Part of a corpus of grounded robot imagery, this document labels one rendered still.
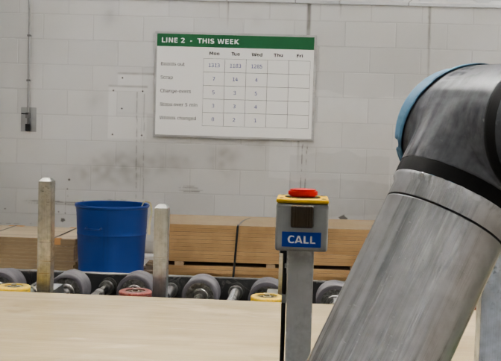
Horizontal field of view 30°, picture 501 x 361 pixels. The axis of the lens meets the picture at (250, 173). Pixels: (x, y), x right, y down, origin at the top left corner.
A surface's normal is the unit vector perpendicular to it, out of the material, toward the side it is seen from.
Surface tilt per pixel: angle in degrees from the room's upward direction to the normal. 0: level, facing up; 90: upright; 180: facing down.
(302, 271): 90
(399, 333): 76
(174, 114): 90
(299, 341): 90
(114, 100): 90
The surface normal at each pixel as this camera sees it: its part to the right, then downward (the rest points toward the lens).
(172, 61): -0.04, 0.05
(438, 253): -0.03, -0.19
